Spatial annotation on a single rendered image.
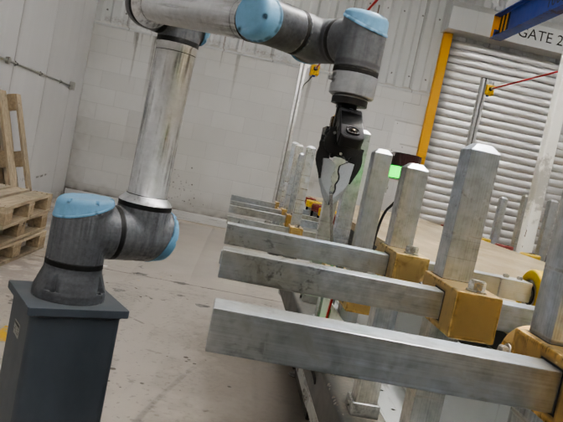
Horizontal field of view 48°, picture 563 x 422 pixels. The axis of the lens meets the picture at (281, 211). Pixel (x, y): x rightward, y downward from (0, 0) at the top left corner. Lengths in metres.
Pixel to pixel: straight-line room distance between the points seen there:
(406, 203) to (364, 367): 0.57
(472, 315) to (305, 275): 0.18
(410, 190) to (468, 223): 0.25
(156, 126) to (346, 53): 0.69
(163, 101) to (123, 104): 7.33
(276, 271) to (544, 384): 0.30
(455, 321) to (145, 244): 1.21
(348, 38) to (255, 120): 7.70
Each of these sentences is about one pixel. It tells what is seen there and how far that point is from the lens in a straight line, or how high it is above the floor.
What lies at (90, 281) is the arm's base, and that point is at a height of 0.66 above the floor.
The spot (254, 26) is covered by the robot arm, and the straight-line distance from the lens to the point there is 1.24.
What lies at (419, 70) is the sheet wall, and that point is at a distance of 9.33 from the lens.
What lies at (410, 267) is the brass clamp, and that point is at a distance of 0.92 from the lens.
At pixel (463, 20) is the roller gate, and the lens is 9.26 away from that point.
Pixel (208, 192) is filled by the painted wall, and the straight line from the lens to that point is 8.94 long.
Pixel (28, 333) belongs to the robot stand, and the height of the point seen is 0.53.
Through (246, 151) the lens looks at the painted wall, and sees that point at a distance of 8.91.
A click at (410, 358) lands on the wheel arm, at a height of 0.95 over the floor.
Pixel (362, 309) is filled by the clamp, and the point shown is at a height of 0.83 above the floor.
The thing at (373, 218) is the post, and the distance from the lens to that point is 1.23.
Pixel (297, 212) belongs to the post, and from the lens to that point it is 2.46.
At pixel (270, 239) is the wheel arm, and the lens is 0.91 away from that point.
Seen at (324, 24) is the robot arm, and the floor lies 1.35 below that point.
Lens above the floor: 1.06
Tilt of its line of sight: 4 degrees down
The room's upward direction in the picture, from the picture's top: 12 degrees clockwise
